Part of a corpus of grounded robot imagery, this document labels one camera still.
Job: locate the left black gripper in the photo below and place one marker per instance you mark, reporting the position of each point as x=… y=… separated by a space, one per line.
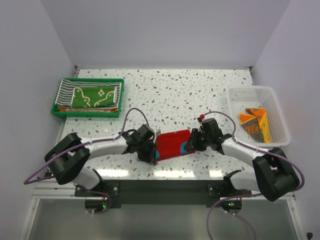
x=150 y=157

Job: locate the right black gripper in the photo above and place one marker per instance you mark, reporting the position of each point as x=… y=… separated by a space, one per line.
x=193 y=144

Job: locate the red blue patterned towel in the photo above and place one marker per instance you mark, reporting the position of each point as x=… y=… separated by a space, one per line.
x=172 y=144

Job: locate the orange yellow patterned towel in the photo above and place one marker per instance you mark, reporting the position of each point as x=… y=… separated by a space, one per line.
x=255 y=123

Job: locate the green frog pattern towel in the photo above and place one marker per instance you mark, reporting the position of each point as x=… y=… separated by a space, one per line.
x=94 y=96

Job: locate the green white striped towel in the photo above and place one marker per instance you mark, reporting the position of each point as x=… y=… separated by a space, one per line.
x=65 y=91

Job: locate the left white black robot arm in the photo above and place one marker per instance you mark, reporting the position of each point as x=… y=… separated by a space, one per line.
x=67 y=159

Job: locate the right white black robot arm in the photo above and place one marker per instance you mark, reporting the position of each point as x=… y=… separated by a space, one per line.
x=255 y=160

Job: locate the white plastic basket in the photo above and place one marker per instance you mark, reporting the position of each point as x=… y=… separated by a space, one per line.
x=241 y=97

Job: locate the orange folded cartoon towel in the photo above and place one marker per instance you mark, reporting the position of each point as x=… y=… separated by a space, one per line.
x=87 y=110

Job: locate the black mounting base plate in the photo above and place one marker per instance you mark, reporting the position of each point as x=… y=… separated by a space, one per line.
x=157 y=192

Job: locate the aluminium frame rail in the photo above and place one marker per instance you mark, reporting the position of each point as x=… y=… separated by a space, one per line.
x=51 y=190

